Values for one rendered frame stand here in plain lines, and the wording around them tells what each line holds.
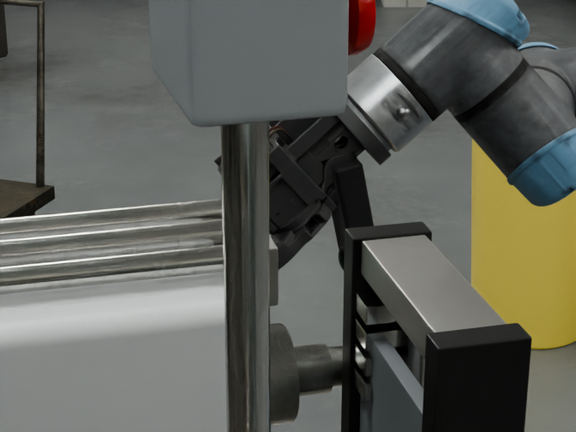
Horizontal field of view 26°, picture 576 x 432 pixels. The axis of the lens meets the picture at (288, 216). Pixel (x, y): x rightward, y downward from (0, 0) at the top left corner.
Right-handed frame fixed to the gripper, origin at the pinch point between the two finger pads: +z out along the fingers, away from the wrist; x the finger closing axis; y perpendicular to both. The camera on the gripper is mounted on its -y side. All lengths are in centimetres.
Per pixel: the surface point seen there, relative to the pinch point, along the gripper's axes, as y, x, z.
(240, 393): 23, 56, -9
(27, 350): 21.7, 36.1, 1.6
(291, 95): 31, 59, -17
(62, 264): 22.6, 32.6, -2.0
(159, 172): -129, -386, 43
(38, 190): -72, -294, 64
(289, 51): 33, 59, -18
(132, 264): 20.0, 32.9, -4.7
